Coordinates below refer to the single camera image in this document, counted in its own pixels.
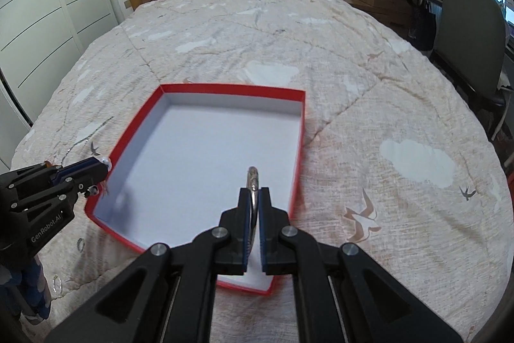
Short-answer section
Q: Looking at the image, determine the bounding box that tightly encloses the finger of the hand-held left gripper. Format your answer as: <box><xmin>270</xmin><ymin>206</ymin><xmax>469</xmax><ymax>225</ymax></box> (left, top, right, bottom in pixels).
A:
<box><xmin>50</xmin><ymin>156</ymin><xmax>111</xmax><ymax>183</ymax></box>
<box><xmin>60</xmin><ymin>168</ymin><xmax>109</xmax><ymax>200</ymax></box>

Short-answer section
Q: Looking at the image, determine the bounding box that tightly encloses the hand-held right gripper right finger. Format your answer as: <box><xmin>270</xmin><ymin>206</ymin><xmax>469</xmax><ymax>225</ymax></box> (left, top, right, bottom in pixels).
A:
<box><xmin>259</xmin><ymin>187</ymin><xmax>464</xmax><ymax>343</ymax></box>

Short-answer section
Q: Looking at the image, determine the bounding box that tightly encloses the grey metal bangle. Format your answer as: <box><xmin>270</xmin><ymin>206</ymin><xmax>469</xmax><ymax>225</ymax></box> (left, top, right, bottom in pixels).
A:
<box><xmin>246</xmin><ymin>166</ymin><xmax>261</xmax><ymax>247</ymax></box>

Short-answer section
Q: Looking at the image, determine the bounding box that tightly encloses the person's left forearm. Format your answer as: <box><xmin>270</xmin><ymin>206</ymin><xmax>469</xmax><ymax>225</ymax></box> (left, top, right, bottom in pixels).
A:
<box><xmin>0</xmin><ymin>250</ymin><xmax>53</xmax><ymax>324</ymax></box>

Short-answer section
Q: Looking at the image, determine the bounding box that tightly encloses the pink printed blanket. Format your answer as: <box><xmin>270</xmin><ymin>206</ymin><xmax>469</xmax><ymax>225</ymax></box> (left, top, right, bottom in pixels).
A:
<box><xmin>12</xmin><ymin>0</ymin><xmax>511</xmax><ymax>343</ymax></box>

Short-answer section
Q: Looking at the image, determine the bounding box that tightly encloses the grey chair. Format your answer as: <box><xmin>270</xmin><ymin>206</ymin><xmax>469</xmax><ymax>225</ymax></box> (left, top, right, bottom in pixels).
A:
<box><xmin>430</xmin><ymin>0</ymin><xmax>512</xmax><ymax>143</ymax></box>

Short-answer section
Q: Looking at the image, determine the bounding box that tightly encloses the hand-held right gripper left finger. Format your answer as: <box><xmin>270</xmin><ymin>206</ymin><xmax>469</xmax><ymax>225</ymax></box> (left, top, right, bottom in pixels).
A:
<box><xmin>42</xmin><ymin>187</ymin><xmax>258</xmax><ymax>343</ymax></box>

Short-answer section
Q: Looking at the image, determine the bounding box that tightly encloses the white wardrobe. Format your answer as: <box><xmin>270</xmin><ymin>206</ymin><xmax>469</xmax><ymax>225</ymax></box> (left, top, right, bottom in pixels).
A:
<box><xmin>0</xmin><ymin>0</ymin><xmax>121</xmax><ymax>169</ymax></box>

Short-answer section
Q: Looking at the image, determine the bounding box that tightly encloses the red cardboard box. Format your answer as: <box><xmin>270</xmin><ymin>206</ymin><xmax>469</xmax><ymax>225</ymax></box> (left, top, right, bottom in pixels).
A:
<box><xmin>84</xmin><ymin>83</ymin><xmax>306</xmax><ymax>295</ymax></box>

